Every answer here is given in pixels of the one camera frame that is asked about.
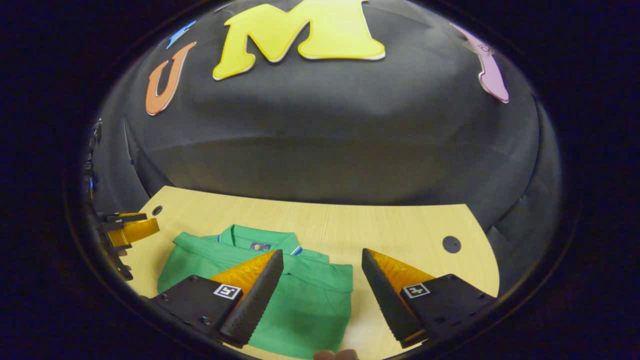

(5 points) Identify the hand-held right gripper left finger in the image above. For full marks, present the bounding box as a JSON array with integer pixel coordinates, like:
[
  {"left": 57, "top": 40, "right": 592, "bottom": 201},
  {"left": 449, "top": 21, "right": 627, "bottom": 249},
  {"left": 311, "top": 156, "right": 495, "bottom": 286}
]
[{"left": 149, "top": 249, "right": 286, "bottom": 349}]

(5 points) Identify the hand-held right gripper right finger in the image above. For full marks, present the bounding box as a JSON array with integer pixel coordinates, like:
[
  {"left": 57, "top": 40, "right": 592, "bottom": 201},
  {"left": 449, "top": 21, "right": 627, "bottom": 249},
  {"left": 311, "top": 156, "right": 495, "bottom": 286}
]
[{"left": 361, "top": 247, "right": 498, "bottom": 350}]

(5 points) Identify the green T-shirt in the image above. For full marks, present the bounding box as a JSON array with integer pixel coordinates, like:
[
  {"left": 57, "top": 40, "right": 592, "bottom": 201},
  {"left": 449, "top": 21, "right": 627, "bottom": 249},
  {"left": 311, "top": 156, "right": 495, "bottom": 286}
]
[{"left": 157, "top": 223, "right": 354, "bottom": 360}]

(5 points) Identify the black backdrop cloth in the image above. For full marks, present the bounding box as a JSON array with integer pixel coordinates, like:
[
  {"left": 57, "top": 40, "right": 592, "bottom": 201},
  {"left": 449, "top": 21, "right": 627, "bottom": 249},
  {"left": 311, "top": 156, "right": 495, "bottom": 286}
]
[{"left": 90, "top": 0, "right": 563, "bottom": 296}]

